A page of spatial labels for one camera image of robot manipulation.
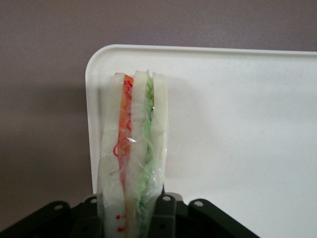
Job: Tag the triangle sandwich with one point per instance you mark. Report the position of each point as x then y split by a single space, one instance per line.
135 148

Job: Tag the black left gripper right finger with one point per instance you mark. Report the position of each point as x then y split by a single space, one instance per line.
203 220

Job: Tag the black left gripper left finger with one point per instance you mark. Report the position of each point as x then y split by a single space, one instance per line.
62 220

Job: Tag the cream plastic tray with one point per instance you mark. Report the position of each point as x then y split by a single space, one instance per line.
235 124

